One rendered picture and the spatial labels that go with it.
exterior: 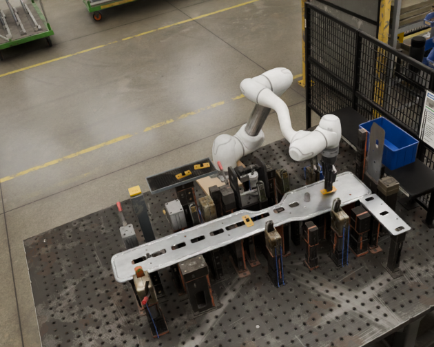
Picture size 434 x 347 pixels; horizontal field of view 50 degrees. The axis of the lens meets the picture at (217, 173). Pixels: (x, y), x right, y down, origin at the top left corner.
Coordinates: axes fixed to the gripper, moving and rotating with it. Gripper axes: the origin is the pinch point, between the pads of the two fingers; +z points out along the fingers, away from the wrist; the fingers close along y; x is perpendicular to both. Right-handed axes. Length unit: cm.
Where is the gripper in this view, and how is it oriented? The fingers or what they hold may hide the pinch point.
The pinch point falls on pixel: (328, 184)
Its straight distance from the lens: 249.9
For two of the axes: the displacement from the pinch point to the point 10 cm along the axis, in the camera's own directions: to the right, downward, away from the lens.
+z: 1.3, 7.8, 6.1
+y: 3.4, 5.5, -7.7
